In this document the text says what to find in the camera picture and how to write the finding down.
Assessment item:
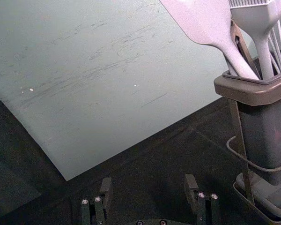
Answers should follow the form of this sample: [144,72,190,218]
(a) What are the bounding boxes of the dark grey utensil holder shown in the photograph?
[213,68,281,186]

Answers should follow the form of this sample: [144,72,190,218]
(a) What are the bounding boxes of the brown metal tongs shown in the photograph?
[230,19,263,79]

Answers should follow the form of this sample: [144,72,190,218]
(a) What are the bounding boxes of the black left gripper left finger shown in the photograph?
[81,177,113,225]

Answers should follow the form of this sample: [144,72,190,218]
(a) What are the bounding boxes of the pale grey silicone spatula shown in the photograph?
[158,0,260,81]

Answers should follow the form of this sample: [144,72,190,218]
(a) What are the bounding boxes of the black rack with steel bars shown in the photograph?
[226,98,281,225]

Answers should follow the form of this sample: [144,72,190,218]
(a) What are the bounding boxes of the pale grey silicone brush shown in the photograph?
[228,0,281,80]

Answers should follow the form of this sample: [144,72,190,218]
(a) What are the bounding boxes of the black table cloth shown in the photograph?
[0,90,281,225]

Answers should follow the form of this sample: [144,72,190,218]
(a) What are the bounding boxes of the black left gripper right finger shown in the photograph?
[184,173,221,225]

